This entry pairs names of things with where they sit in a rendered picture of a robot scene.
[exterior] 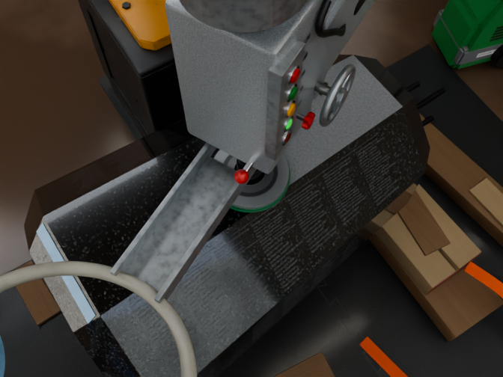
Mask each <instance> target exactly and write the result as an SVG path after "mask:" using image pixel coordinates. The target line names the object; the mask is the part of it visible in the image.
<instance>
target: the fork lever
mask: <svg viewBox="0 0 503 377"><path fill-rule="evenodd" d="M216 148H217V147H214V146H213V145H211V144H208V143H206V144H205V145H204V146H203V147H202V149H201V150H200V152H199V153H198V155H197V156H196V157H195V158H194V159H193V161H192V162H191V164H190V165H189V167H188V168H187V169H186V170H185V171H184V173H183V174H182V176H181V177H180V178H179V180H178V181H177V182H176V183H175V185H174V186H173V188H172V189H171V190H170V192H169V193H168V194H167V195H166V197H165V198H164V200H163V201H162V202H161V204H160V205H159V206H158V207H157V209H156V210H155V212H154V213H153V214H152V216H151V217H150V218H149V219H148V221H147V222H146V224H145V225H144V226H143V228H142V229H141V230H140V231H139V233H138V234H137V236H136V237H135V238H134V240H133V241H132V242H131V244H130V245H129V247H128V248H127V249H126V250H125V252H124V253H123V254H122V256H121V257H120V259H119V260H118V261H117V262H116V263H115V265H114V266H113V268H112V269H111V271H110V272H111V274H112V275H114V276H116V275H117V274H118V273H119V272H120V271H124V272H127V273H129V274H131V275H134V276H135V277H137V278H139V279H141V280H142V281H144V282H145V283H147V284H149V285H150V286H152V287H153V288H154V289H155V290H156V291H158V293H157V295H156V296H155V298H154V300H155V301H156V302H158V303H160V302H161V300H163V299H164V298H165V299H166V300H168V298H169V296H170V295H171V294H172V292H173V291H174V289H175V287H176V286H177V285H178V284H179V282H180V280H181V279H182V277H183V276H184V275H185V273H186V272H187V270H188V269H189V267H190V266H191V264H192V263H193V261H194V260H195V258H196V257H197V256H198V254H199V253H200V251H201V249H202V248H203V247H204V245H205V244H206V243H207V241H208V239H209V238H210V237H211V235H212V234H213V232H214V230H215V229H216V228H217V227H218V225H219V223H220V222H221V220H222V219H223V218H224V216H225V215H226V213H227V212H228V210H229V209H230V208H231V206H232V204H233V203H234V201H235V200H236V199H237V197H238V196H239V194H240V192H241V191H242V190H243V188H244V187H245V186H246V184H247V182H248V181H249V180H250V178H251V177H252V175H253V173H254V172H255V171H256V170H257V169H256V168H254V167H251V169H250V171H249V180H248V181H247V182H246V183H244V184H239V183H237V182H236V181H235V179H234V174H235V172H236V171H235V170H234V169H233V168H230V167H228V166H227V165H224V164H223V163H221V162H219V161H217V160H215V159H214V158H212V157H211V156H212V154H213V152H214V151H215V150H216Z"/></svg>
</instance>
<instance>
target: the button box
mask: <svg viewBox="0 0 503 377"><path fill-rule="evenodd" d="M304 54H305V43H303V42H302V41H300V40H296V41H295V43H294V44H293V45H292V46H291V48H290V50H289V51H288V52H287V54H286V55H285V56H284V58H283V59H282V61H281V62H280V63H279V64H277V65H275V66H274V65H272V66H271V67H270V68H269V71H268V88H267V104H266V136H265V153H264V155H265V156H266V157H268V158H270V159H272V160H274V161H275V160H276V159H277V158H278V157H279V155H280V154H281V152H282V150H283V149H284V147H285V146H286V145H284V146H282V141H283V139H284V137H285V135H286V133H287V131H288V130H289V129H291V131H292V132H291V135H290V138H291V137H292V135H293V134H294V129H295V122H296V111H297V106H298V99H299V89H300V82H301V76H302V65H303V59H304ZM296 65H299V69H300V74H299V78H298V79H297V80H296V82H295V83H297V87H298V92H297V94H296V96H295V98H294V99H293V100H295V104H296V108H295V111H294V113H293V114H292V115H293V121H292V125H291V126H290V128H289V129H288V130H287V131H286V132H284V131H283V129H284V125H285V123H286V122H287V119H288V118H289V117H287V118H285V116H284V115H285V112H286V110H287V107H288V106H289V104H290V102H291V101H292V100H291V101H289V102H287V101H286V99H287V94H288V92H289V90H290V89H291V87H292V86H293V84H295V83H292V84H291V85H289V84H288V79H289V77H290V74H291V72H292V70H293V68H294V67H295V66H296ZM289 140H290V139H289ZM286 144H287V143H286Z"/></svg>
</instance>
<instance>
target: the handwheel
mask: <svg viewBox="0 0 503 377"><path fill-rule="evenodd" d="M355 74H356V68H355V66H354V65H353V64H348V65H346V66H345V68H343V69H342V71H341V72H340V74H339V75H338V77H337V78H336V80H335V82H334V84H333V85H332V87H329V86H328V85H325V84H323V83H321V82H319V81H317V82H316V84H315V86H314V90H315V91H316V92H318V93H320V94H323V95H325V96H326V100H325V102H324V104H323V107H322V110H321V112H320V119H319V123H320V125H321V126H323V127H325V126H328V125H329V124H330V123H331V122H332V121H333V120H334V119H335V117H336V115H337V114H338V112H339V111H340V109H341V106H342V105H343V104H344V101H345V99H346V98H347V95H348V93H349V91H350V88H351V86H352V84H353V80H354V78H355ZM331 108H332V109H331Z"/></svg>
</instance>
